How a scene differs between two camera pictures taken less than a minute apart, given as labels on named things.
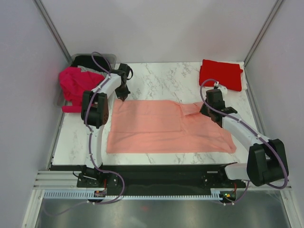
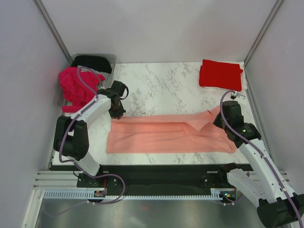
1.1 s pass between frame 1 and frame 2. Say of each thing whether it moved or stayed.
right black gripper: moved
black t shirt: stayed
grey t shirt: stayed
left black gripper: moved
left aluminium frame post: stayed
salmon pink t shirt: moved
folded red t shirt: stayed
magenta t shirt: stayed
